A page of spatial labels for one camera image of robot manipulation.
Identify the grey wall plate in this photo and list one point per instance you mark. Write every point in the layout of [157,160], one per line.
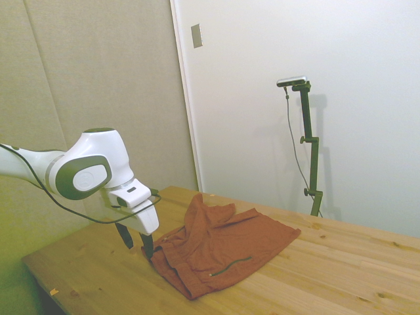
[197,36]

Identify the grey camera on stand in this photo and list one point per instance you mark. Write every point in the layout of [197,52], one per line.
[292,80]

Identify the white door frame trim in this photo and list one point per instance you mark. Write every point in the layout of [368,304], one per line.
[187,98]

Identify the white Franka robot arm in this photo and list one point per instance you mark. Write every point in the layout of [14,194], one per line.
[88,154]

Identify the rust red shorts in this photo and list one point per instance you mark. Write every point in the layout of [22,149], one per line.
[223,243]

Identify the small tan tape scrap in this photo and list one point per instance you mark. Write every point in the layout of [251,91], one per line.
[54,291]

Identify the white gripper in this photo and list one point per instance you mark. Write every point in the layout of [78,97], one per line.
[146,221]

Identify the dark green camera stand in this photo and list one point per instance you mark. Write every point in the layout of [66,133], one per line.
[313,164]

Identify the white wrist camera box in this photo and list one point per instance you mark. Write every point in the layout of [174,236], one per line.
[134,195]

